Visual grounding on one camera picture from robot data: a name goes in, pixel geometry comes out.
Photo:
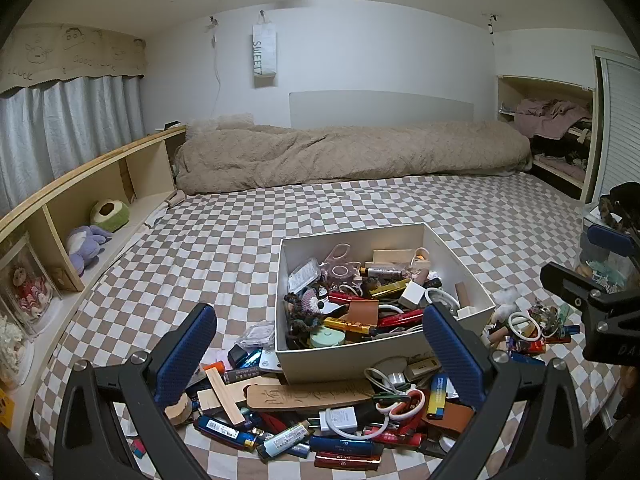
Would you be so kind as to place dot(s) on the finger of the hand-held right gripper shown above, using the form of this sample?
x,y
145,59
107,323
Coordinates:
x,y
567,282
607,241

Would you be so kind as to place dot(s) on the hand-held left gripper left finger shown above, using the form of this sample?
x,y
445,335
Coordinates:
x,y
185,355

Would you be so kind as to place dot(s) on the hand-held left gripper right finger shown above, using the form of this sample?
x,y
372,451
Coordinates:
x,y
452,355

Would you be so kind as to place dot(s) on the white cardboard box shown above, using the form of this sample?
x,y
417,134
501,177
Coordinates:
x,y
350,360

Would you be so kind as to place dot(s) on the person's right hand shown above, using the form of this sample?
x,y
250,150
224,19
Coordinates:
x,y
629,390

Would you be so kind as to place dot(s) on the dark fuzzy figure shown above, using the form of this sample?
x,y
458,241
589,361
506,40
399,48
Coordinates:
x,y
606,207

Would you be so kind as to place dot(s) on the yellow blue lighter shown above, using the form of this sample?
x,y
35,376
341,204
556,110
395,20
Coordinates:
x,y
436,397

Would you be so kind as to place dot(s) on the round wooden slice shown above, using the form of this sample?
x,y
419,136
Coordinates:
x,y
180,409

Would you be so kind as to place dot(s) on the flat wooden stick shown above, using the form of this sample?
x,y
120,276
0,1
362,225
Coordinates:
x,y
225,395

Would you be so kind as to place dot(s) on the white cotton ball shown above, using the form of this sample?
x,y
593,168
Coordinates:
x,y
507,297

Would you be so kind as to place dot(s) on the brown leather case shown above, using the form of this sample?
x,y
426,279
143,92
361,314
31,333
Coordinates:
x,y
450,417

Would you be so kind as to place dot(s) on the red white scissors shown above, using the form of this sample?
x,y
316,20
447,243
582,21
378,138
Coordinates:
x,y
405,405

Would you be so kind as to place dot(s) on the white charger cube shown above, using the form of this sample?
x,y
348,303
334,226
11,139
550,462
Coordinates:
x,y
412,295

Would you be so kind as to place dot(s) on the clear plastic packet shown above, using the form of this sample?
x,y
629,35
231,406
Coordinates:
x,y
255,336
303,275

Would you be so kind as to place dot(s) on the gold lighter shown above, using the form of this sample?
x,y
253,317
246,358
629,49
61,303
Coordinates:
x,y
387,288

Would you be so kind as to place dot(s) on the brown leather patch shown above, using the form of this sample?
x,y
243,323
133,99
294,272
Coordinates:
x,y
362,312

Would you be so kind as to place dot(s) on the yellow red lighter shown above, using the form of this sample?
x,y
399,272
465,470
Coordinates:
x,y
350,325

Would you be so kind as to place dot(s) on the dark clothes pile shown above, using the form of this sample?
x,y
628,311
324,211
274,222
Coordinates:
x,y
555,147

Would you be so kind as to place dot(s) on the white louvered door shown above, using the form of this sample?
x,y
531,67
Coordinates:
x,y
622,125

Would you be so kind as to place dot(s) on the dark crocheted yarn piece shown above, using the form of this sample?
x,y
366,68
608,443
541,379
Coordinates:
x,y
300,310

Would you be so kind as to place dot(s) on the mint round tape measure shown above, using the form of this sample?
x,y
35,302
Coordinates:
x,y
327,337

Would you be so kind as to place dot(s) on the white plug charger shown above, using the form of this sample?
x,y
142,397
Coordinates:
x,y
340,417

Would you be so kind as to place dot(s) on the light blue lighter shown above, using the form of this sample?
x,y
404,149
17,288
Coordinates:
x,y
285,440

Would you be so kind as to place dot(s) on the carved wooden board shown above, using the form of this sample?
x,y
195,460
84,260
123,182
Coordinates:
x,y
315,394

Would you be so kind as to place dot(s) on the navy lighter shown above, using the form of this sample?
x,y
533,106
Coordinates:
x,y
345,445

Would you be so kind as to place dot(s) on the pink clothes pile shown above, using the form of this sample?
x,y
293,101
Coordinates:
x,y
545,115

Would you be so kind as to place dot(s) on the purple plush toy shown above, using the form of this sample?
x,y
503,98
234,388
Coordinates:
x,y
82,252

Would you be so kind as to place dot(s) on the checkered bed sheet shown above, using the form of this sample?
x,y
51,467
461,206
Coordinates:
x,y
250,220

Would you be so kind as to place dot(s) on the pink scissors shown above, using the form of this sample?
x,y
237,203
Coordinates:
x,y
340,255

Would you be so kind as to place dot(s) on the glossy red lighter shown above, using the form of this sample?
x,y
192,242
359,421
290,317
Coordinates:
x,y
345,461

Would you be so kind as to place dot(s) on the green avocado plush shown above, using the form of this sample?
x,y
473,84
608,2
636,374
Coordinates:
x,y
111,215

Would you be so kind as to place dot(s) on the doll in clear case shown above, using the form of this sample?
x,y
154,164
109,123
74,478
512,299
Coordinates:
x,y
27,285

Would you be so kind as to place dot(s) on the cream built-in closet shelf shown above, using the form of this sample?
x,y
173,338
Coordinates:
x,y
507,100

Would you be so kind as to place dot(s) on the yellow box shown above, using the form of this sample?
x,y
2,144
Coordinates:
x,y
4,407

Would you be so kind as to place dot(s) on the wooden bedside shelf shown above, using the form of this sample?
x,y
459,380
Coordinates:
x,y
145,170

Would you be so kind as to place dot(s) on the beige quilt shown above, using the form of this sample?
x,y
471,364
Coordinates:
x,y
350,155

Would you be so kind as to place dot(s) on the small black device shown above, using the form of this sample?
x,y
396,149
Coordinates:
x,y
173,125

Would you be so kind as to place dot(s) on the pale grey curtain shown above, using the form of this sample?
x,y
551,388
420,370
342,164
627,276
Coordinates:
x,y
65,125

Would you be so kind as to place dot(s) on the white hanging paper bag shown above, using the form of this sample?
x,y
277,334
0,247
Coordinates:
x,y
263,55

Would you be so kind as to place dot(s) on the beige printed curtain valance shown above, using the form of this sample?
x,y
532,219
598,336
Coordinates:
x,y
65,55

